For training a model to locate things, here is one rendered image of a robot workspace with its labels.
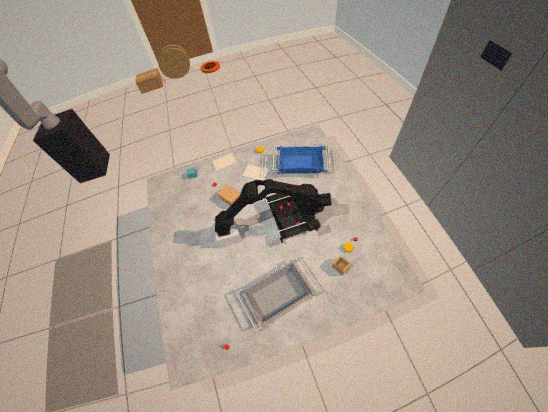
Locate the brown cardboard box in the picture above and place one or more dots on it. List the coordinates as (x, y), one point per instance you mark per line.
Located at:
(341, 265)

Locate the tan rectangular block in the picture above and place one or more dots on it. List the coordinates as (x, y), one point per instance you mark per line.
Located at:
(228, 194)

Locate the small teal block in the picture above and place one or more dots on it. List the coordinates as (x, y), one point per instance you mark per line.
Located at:
(191, 173)

